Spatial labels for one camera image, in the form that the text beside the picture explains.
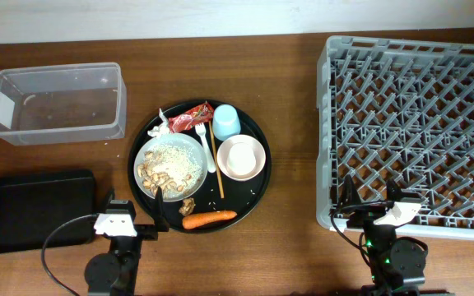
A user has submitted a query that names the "white cup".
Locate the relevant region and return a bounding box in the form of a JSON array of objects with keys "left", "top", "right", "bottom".
[{"left": 227, "top": 143, "right": 257, "bottom": 176}]

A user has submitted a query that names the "red snack wrapper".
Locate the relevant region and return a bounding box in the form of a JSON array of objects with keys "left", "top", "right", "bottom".
[{"left": 169, "top": 102, "right": 214, "bottom": 133}]

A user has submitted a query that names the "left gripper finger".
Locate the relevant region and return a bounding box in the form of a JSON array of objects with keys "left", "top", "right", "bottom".
[
  {"left": 152, "top": 187, "right": 170, "bottom": 232},
  {"left": 99, "top": 188, "right": 115, "bottom": 213}
]

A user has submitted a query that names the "grey plate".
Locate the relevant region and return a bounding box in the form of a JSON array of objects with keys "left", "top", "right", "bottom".
[{"left": 132, "top": 132, "right": 209, "bottom": 203}]

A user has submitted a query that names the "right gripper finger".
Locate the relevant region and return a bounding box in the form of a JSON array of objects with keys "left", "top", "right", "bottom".
[
  {"left": 339, "top": 175, "right": 361, "bottom": 206},
  {"left": 386, "top": 179, "right": 414, "bottom": 201}
]

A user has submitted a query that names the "white plastic fork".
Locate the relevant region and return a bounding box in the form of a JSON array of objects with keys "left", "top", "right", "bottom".
[{"left": 195, "top": 123, "right": 216, "bottom": 173}]

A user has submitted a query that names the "wooden chopstick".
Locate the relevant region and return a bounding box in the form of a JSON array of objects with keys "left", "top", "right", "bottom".
[{"left": 208, "top": 121, "right": 225, "bottom": 199}]

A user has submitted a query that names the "clear plastic bin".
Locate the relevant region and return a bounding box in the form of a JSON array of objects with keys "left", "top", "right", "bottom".
[{"left": 0, "top": 62, "right": 127, "bottom": 146}]

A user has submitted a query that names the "round black tray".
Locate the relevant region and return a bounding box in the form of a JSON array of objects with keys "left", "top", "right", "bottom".
[{"left": 128, "top": 109, "right": 272, "bottom": 234}]

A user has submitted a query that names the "orange carrot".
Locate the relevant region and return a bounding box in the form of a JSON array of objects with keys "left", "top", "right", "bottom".
[{"left": 182, "top": 210, "right": 237, "bottom": 229}]

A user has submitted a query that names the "grey dishwasher rack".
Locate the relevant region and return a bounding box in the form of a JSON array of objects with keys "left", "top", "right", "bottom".
[{"left": 316, "top": 35, "right": 474, "bottom": 240}]

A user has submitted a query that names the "pink bowl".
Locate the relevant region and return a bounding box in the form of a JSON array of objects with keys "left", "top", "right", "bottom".
[{"left": 217, "top": 135, "right": 267, "bottom": 182}]

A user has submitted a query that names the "crumpled white tissue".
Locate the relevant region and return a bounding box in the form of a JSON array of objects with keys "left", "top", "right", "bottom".
[{"left": 147, "top": 109, "right": 172, "bottom": 138}]

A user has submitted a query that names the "light blue cup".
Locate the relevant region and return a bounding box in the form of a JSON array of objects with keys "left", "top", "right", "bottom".
[{"left": 212, "top": 104, "right": 241, "bottom": 141}]

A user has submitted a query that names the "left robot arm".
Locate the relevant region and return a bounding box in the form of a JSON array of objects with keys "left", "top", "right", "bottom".
[{"left": 84, "top": 188, "right": 170, "bottom": 295}]

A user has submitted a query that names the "rice and nuts pile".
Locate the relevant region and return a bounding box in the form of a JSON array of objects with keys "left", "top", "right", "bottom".
[{"left": 136, "top": 143, "right": 203, "bottom": 197}]

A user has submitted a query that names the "brown food scrap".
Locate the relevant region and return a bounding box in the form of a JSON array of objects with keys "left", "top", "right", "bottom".
[{"left": 179, "top": 197, "right": 195, "bottom": 216}]

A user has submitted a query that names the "black rectangular tray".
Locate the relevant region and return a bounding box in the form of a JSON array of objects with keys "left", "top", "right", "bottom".
[{"left": 0, "top": 169, "right": 95, "bottom": 253}]

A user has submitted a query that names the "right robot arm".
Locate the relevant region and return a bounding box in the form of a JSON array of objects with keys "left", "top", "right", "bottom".
[{"left": 330, "top": 175, "right": 447, "bottom": 296}]

